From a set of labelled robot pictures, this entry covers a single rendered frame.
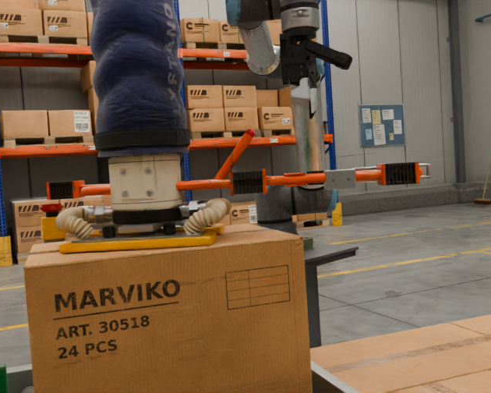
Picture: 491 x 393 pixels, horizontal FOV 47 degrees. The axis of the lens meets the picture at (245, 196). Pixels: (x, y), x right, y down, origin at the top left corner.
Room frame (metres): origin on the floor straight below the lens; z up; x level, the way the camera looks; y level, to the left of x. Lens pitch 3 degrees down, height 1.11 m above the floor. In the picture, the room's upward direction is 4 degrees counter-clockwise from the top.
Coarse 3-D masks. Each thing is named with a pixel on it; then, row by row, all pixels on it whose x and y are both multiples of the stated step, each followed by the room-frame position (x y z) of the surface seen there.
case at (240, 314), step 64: (64, 256) 1.21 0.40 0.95; (128, 256) 1.17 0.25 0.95; (192, 256) 1.21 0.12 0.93; (256, 256) 1.25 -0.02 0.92; (64, 320) 1.13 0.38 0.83; (128, 320) 1.16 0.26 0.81; (192, 320) 1.21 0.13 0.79; (256, 320) 1.25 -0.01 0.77; (64, 384) 1.12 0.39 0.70; (128, 384) 1.16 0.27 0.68; (192, 384) 1.20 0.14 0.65; (256, 384) 1.25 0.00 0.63
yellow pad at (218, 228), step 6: (186, 216) 1.46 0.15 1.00; (162, 228) 1.44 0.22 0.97; (180, 228) 1.43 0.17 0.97; (204, 228) 1.41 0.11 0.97; (210, 228) 1.41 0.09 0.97; (216, 228) 1.41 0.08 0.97; (222, 228) 1.45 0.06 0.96; (90, 234) 1.43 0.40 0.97; (96, 234) 1.43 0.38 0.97; (102, 234) 1.43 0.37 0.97; (120, 234) 1.43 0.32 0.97; (126, 234) 1.43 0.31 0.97; (132, 234) 1.43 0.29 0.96
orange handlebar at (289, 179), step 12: (420, 168) 1.31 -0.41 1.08; (204, 180) 1.34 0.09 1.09; (216, 180) 1.34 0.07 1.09; (228, 180) 1.33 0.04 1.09; (276, 180) 1.32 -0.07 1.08; (288, 180) 1.32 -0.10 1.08; (300, 180) 1.32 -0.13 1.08; (312, 180) 1.32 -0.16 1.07; (324, 180) 1.32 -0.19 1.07; (84, 192) 1.36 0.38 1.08; (96, 192) 1.35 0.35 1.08; (108, 192) 1.35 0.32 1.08
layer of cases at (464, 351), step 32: (480, 320) 1.90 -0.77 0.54; (320, 352) 1.68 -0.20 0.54; (352, 352) 1.66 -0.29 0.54; (384, 352) 1.64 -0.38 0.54; (416, 352) 1.63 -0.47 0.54; (448, 352) 1.61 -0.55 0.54; (480, 352) 1.59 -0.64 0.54; (352, 384) 1.42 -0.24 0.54; (384, 384) 1.41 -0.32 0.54; (416, 384) 1.39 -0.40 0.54; (448, 384) 1.38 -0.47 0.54; (480, 384) 1.37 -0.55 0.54
